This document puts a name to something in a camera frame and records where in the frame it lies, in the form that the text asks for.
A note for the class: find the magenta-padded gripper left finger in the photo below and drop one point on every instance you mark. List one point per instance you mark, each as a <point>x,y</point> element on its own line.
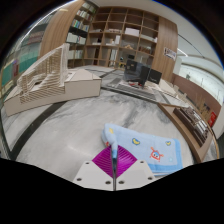
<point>93,175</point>

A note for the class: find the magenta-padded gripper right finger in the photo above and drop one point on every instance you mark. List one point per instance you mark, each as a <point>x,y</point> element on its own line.
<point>136,175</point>

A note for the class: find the light blue cartoon towel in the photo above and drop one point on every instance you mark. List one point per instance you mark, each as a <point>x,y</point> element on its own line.
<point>150,146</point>

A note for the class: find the brown model on wooden board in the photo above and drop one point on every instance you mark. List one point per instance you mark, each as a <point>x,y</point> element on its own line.
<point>190,126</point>

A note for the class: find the small white building model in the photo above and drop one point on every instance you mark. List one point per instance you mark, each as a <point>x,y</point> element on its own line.
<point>168,88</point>

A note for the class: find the red bin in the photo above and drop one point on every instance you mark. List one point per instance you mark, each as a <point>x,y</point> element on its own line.
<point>212,119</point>

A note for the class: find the white architectural model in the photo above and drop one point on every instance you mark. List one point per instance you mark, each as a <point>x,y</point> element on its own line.
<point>56,86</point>

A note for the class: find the glass-fronted bookshelf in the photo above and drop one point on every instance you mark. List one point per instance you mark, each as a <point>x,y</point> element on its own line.
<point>23,63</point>

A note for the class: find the wooden shelf unit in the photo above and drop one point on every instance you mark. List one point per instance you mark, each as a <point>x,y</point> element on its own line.
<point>126,36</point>

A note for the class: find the wall poster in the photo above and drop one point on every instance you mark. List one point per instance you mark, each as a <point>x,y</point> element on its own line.
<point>170,53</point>

